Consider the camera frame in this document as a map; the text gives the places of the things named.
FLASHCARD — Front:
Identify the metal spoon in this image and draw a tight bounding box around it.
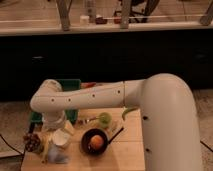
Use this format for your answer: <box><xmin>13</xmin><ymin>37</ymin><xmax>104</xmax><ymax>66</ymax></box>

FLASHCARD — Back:
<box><xmin>77</xmin><ymin>117</ymin><xmax>98</xmax><ymax>125</ymax></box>

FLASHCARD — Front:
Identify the brown pine cone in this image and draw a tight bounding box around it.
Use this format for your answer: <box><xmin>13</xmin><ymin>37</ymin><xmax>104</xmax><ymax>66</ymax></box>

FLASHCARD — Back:
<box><xmin>23</xmin><ymin>133</ymin><xmax>41</xmax><ymax>152</ymax></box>

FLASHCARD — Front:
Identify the dark red bowl on shelf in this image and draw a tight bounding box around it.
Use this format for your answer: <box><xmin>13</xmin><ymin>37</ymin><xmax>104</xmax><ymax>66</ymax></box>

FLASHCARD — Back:
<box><xmin>95</xmin><ymin>17</ymin><xmax>108</xmax><ymax>25</ymax></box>

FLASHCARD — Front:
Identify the orange fruit in pan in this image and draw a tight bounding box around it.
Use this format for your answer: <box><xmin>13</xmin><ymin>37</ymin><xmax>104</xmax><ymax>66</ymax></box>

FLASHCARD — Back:
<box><xmin>90</xmin><ymin>135</ymin><xmax>104</xmax><ymax>148</ymax></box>

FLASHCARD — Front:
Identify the red orange object behind arm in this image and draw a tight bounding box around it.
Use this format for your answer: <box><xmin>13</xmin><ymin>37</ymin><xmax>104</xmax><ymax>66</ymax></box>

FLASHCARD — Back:
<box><xmin>81</xmin><ymin>82</ymin><xmax>103</xmax><ymax>89</ymax></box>

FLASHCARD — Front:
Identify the green plastic tray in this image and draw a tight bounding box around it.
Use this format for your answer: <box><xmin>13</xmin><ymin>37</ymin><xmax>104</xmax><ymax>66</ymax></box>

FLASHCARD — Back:
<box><xmin>30</xmin><ymin>79</ymin><xmax>81</xmax><ymax>124</ymax></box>

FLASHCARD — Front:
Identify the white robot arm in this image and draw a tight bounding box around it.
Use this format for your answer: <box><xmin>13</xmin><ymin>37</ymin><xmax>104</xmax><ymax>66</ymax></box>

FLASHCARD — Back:
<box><xmin>30</xmin><ymin>73</ymin><xmax>203</xmax><ymax>171</ymax></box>

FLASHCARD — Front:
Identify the white container on shelf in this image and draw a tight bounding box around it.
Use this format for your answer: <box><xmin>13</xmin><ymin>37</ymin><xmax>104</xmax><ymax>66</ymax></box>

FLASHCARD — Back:
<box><xmin>80</xmin><ymin>15</ymin><xmax>89</xmax><ymax>25</ymax></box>

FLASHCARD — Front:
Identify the white paper cup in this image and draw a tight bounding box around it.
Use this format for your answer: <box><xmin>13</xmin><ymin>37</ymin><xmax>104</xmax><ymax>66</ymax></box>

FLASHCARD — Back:
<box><xmin>52</xmin><ymin>129</ymin><xmax>71</xmax><ymax>148</ymax></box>

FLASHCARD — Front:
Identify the yellow banana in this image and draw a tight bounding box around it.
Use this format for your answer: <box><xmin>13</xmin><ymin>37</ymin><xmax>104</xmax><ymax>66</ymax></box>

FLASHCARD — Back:
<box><xmin>42</xmin><ymin>132</ymin><xmax>52</xmax><ymax>163</ymax></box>

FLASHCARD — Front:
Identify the black frying pan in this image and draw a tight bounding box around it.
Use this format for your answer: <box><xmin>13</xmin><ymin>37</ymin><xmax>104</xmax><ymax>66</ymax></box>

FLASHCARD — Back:
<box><xmin>80</xmin><ymin>128</ymin><xmax>124</xmax><ymax>156</ymax></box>

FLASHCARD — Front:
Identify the light blue towel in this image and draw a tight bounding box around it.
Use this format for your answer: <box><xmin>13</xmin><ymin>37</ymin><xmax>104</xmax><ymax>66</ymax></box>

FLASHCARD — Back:
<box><xmin>47</xmin><ymin>143</ymin><xmax>69</xmax><ymax>164</ymax></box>

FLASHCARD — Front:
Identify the black cable on floor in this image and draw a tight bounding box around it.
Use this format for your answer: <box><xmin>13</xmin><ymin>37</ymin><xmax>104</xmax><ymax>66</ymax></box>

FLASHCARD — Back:
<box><xmin>0</xmin><ymin>133</ymin><xmax>26</xmax><ymax>157</ymax></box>

